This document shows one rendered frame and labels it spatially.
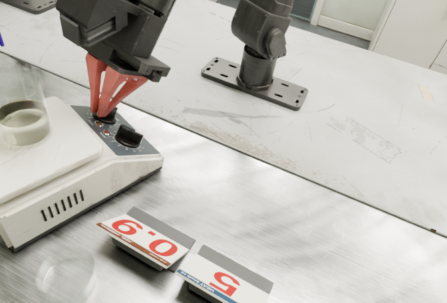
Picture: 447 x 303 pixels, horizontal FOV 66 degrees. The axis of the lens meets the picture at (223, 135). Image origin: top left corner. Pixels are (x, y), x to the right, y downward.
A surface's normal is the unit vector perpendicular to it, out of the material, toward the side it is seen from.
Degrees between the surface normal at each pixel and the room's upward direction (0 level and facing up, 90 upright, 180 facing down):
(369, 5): 90
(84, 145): 0
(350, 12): 90
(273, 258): 0
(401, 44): 90
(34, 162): 0
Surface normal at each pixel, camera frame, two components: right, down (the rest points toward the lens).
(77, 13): -0.33, 0.11
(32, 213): 0.69, 0.55
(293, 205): 0.12, -0.72
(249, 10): -0.70, 0.09
